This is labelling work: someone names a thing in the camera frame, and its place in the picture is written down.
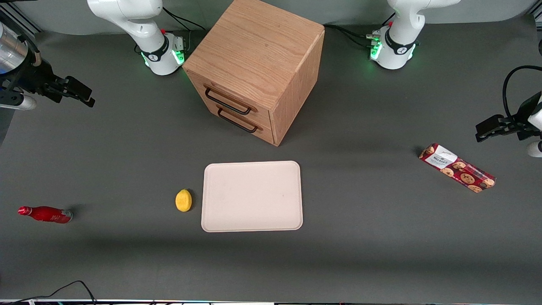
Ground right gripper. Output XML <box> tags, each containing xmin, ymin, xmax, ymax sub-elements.
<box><xmin>0</xmin><ymin>42</ymin><xmax>96</xmax><ymax>111</ymax></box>

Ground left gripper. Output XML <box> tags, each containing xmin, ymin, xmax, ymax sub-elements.
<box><xmin>475</xmin><ymin>91</ymin><xmax>542</xmax><ymax>158</ymax></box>

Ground black metal drawer handle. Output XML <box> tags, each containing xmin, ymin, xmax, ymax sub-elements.
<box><xmin>217</xmin><ymin>108</ymin><xmax>258</xmax><ymax>134</ymax></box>
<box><xmin>204</xmin><ymin>86</ymin><xmax>253</xmax><ymax>116</ymax></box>

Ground wooden drawer front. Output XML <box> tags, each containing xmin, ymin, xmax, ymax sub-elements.
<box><xmin>196</xmin><ymin>91</ymin><xmax>276</xmax><ymax>146</ymax></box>
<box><xmin>188</xmin><ymin>71</ymin><xmax>274</xmax><ymax>130</ymax></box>

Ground wooden drawer cabinet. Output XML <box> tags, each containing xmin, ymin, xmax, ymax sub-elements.
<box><xmin>182</xmin><ymin>0</ymin><xmax>325</xmax><ymax>147</ymax></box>

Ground red cookie box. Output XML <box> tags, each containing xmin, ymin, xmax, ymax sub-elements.
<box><xmin>418</xmin><ymin>143</ymin><xmax>496</xmax><ymax>194</ymax></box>

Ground red bottle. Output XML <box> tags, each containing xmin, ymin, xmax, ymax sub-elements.
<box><xmin>18</xmin><ymin>206</ymin><xmax>73</xmax><ymax>224</ymax></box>

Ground yellow lemon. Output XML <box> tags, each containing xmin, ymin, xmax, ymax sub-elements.
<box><xmin>175</xmin><ymin>189</ymin><xmax>193</xmax><ymax>212</ymax></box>

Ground beige rectangular tray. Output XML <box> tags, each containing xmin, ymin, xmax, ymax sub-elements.
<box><xmin>201</xmin><ymin>161</ymin><xmax>304</xmax><ymax>233</ymax></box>

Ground black looped gripper cable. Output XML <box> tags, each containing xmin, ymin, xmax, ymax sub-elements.
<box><xmin>502</xmin><ymin>65</ymin><xmax>542</xmax><ymax>124</ymax></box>

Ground aluminium frame rail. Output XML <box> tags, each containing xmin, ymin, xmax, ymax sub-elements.
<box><xmin>0</xmin><ymin>3</ymin><xmax>44</xmax><ymax>35</ymax></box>

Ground black right arm base cables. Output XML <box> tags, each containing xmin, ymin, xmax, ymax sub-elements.
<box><xmin>135</xmin><ymin>6</ymin><xmax>209</xmax><ymax>55</ymax></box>

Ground black arm base cables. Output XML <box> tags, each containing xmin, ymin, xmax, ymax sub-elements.
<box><xmin>324</xmin><ymin>13</ymin><xmax>396</xmax><ymax>50</ymax></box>
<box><xmin>135</xmin><ymin>6</ymin><xmax>209</xmax><ymax>55</ymax></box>

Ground black left arm base cables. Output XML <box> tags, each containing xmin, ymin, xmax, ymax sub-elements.
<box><xmin>324</xmin><ymin>13</ymin><xmax>396</xmax><ymax>50</ymax></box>

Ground thin black floor cable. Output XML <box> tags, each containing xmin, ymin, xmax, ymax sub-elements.
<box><xmin>0</xmin><ymin>280</ymin><xmax>98</xmax><ymax>305</ymax></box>

